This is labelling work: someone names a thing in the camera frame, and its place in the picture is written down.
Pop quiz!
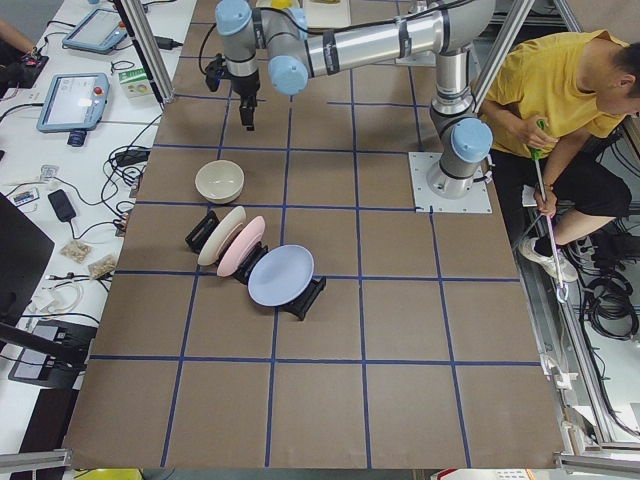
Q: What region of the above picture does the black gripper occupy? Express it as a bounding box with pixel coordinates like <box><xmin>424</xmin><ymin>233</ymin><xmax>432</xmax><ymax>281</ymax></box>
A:
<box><xmin>232</xmin><ymin>74</ymin><xmax>260</xmax><ymax>131</ymax></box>

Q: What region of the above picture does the cream ceramic bowl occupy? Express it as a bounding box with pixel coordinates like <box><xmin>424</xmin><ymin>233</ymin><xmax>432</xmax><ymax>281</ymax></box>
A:
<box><xmin>195</xmin><ymin>160</ymin><xmax>245</xmax><ymax>204</ymax></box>

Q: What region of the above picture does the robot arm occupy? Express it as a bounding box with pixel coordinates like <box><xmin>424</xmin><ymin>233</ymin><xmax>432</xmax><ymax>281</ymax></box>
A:
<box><xmin>203</xmin><ymin>1</ymin><xmax>495</xmax><ymax>198</ymax></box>

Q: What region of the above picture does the cream round plate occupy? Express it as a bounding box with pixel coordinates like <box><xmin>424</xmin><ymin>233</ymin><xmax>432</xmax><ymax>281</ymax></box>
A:
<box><xmin>255</xmin><ymin>0</ymin><xmax>301</xmax><ymax>9</ymax></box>

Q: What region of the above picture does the black power adapter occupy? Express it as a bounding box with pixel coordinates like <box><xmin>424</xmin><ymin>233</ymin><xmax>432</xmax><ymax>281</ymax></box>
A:
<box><xmin>154</xmin><ymin>36</ymin><xmax>183</xmax><ymax>50</ymax></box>

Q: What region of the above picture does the green and white box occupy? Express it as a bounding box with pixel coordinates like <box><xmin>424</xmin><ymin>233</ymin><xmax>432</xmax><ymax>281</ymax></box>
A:
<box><xmin>118</xmin><ymin>68</ymin><xmax>153</xmax><ymax>99</ymax></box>

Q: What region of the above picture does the cream rectangular tray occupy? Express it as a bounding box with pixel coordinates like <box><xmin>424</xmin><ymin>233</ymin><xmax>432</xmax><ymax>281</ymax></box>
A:
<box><xmin>303</xmin><ymin>0</ymin><xmax>350</xmax><ymax>13</ymax></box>

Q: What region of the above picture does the cream plate in rack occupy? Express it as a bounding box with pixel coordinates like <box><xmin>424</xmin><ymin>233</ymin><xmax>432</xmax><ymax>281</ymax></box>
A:
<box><xmin>197</xmin><ymin>206</ymin><xmax>246</xmax><ymax>266</ymax></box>

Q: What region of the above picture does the pink plate in rack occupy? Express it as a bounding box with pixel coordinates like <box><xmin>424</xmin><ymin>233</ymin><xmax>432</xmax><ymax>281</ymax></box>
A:
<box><xmin>216</xmin><ymin>216</ymin><xmax>266</xmax><ymax>277</ymax></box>

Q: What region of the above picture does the far blue teach pendant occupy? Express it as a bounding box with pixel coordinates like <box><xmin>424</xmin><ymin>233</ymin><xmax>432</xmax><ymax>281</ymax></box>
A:
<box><xmin>62</xmin><ymin>8</ymin><xmax>127</xmax><ymax>54</ymax></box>

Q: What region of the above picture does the blue teach pendant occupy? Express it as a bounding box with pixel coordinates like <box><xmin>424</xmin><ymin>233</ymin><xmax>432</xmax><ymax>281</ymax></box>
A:
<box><xmin>62</xmin><ymin>8</ymin><xmax>127</xmax><ymax>54</ymax></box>
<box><xmin>36</xmin><ymin>72</ymin><xmax>110</xmax><ymax>133</ymax></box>

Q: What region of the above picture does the near blue teach pendant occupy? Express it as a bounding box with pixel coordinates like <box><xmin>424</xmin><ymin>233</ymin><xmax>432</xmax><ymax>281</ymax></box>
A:
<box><xmin>36</xmin><ymin>72</ymin><xmax>110</xmax><ymax>133</ymax></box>

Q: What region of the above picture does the light blue plate in rack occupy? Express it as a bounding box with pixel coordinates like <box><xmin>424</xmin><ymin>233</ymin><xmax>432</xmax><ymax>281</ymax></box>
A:
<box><xmin>248</xmin><ymin>245</ymin><xmax>314</xmax><ymax>307</ymax></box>

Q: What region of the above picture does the black smartphone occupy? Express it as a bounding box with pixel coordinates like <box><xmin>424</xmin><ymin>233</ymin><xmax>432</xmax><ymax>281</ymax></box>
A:
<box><xmin>48</xmin><ymin>189</ymin><xmax>76</xmax><ymax>222</ymax></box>

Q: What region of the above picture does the black dish rack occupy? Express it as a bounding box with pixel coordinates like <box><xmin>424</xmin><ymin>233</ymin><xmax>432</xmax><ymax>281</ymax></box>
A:
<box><xmin>185</xmin><ymin>206</ymin><xmax>326</xmax><ymax>320</ymax></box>

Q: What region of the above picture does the person in yellow shirt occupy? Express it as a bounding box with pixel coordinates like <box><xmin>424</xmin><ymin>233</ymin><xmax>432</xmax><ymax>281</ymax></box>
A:
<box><xmin>480</xmin><ymin>30</ymin><xmax>639</xmax><ymax>282</ymax></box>

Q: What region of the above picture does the aluminium frame post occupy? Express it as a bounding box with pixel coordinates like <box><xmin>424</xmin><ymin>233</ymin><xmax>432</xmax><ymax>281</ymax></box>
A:
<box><xmin>114</xmin><ymin>0</ymin><xmax>175</xmax><ymax>105</ymax></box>

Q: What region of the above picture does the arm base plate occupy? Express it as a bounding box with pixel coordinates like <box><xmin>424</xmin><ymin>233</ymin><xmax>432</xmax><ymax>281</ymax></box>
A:
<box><xmin>408</xmin><ymin>152</ymin><xmax>492</xmax><ymax>214</ymax></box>

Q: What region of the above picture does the green handled stick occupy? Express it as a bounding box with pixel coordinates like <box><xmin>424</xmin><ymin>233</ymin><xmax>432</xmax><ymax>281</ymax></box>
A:
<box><xmin>528</xmin><ymin>119</ymin><xmax>571</xmax><ymax>304</ymax></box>

